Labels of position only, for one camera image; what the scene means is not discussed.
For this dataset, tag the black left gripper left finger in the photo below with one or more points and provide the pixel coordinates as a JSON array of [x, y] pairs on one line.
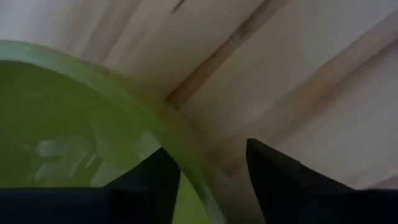
[[149, 186]]

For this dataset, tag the green plastic bowl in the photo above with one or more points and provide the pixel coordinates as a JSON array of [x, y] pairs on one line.
[[62, 118]]

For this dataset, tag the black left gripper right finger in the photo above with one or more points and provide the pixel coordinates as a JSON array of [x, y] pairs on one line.
[[289, 193]]

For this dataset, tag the light wooden shelf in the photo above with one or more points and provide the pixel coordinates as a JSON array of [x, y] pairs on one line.
[[264, 77]]

